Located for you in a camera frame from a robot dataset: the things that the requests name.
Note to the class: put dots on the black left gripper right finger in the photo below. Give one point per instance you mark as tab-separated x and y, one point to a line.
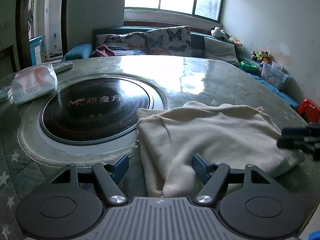
249	202

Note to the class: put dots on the red plastic stool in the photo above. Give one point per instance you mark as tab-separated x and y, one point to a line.
309	111

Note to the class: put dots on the clear plastic storage box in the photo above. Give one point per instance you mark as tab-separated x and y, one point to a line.
274	76

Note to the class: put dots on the black round induction cooktop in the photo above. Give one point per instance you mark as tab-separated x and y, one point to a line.
94	111

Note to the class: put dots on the grey plain pillow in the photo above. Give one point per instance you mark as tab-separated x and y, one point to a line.
220	50

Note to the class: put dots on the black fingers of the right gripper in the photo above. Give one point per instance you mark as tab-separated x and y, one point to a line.
305	139

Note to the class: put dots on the green bowl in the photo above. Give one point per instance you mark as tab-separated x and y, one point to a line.
248	67

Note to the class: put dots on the butterfly pillow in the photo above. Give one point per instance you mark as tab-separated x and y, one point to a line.
174	41
123	44

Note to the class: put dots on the white tissue pack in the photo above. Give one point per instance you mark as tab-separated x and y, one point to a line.
33	82

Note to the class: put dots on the grey remote control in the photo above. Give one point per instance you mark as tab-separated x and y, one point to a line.
62	66

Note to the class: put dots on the butterfly pillow left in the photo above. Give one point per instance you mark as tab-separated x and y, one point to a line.
123	44

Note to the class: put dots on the colourful plush toys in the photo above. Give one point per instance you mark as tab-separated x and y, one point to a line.
261	56

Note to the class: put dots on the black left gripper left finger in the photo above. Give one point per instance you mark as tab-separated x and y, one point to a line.
71	202

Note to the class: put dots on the cream fleece garment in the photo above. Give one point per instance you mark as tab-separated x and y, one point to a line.
236	135

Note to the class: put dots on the panda plush toy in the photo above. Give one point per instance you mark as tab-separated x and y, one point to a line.
216	32

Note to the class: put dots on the blue cabinet in doorway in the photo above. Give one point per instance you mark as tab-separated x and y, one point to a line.
36	50

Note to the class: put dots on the dark wooden door frame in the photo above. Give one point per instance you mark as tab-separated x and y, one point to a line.
21	27

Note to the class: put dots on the butterfly pillow right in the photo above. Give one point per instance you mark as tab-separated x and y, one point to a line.
174	41

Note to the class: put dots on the pink cloth on sofa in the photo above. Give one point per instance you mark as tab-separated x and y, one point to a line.
102	51

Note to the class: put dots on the blue sofa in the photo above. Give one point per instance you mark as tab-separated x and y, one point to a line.
85	50

